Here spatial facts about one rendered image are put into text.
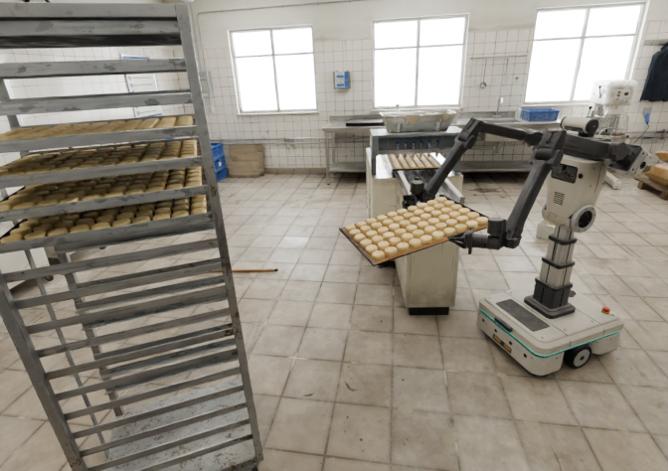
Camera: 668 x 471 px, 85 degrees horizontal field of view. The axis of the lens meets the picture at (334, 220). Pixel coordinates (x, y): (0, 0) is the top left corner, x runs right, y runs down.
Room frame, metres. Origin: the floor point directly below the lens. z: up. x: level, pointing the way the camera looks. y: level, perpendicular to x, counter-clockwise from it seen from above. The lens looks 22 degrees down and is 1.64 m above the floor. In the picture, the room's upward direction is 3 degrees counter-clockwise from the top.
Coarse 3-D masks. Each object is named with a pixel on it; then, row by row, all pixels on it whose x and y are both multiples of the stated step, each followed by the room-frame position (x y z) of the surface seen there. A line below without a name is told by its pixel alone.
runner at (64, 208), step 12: (156, 192) 1.05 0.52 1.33; (168, 192) 1.06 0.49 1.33; (180, 192) 1.07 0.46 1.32; (192, 192) 1.08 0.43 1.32; (204, 192) 1.09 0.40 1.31; (60, 204) 0.98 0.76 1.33; (72, 204) 0.99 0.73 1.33; (84, 204) 1.00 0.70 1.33; (96, 204) 1.00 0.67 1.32; (108, 204) 1.01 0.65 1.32; (120, 204) 1.02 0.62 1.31; (132, 204) 1.03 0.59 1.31; (0, 216) 0.93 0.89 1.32; (12, 216) 0.94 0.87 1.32; (24, 216) 0.95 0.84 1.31; (36, 216) 0.96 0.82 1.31
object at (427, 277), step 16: (400, 192) 2.59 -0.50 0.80; (400, 208) 2.57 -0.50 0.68; (448, 240) 2.14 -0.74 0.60; (416, 256) 2.15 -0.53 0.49; (432, 256) 2.15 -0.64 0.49; (448, 256) 2.14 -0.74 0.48; (400, 272) 2.48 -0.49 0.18; (416, 272) 2.15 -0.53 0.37; (432, 272) 2.15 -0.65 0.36; (448, 272) 2.14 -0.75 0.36; (416, 288) 2.15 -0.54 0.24; (432, 288) 2.15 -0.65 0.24; (448, 288) 2.14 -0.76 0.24; (416, 304) 2.16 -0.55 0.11; (432, 304) 2.15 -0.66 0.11; (448, 304) 2.14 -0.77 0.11
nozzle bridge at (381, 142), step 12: (372, 132) 3.00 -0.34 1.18; (384, 132) 2.97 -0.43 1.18; (408, 132) 2.91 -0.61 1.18; (420, 132) 2.88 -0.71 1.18; (432, 132) 2.86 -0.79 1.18; (444, 132) 2.83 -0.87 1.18; (456, 132) 2.82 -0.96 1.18; (372, 144) 2.86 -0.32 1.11; (384, 144) 2.94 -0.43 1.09; (396, 144) 2.93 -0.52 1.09; (408, 144) 2.93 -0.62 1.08; (432, 144) 2.92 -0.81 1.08; (444, 144) 2.91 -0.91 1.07; (372, 156) 2.96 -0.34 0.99; (372, 168) 2.96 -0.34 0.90; (456, 168) 2.92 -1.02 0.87
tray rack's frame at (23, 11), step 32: (0, 96) 1.31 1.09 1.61; (32, 256) 1.13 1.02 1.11; (64, 256) 1.32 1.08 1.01; (0, 288) 0.89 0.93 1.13; (32, 352) 0.90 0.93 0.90; (96, 352) 1.32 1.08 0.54; (32, 384) 0.88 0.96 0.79; (224, 384) 1.48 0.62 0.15; (64, 416) 0.91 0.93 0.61; (160, 416) 1.30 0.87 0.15; (192, 416) 1.29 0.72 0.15; (224, 416) 1.28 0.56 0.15; (64, 448) 0.88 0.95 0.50; (128, 448) 1.14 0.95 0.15; (192, 448) 1.13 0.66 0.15; (224, 448) 1.12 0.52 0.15
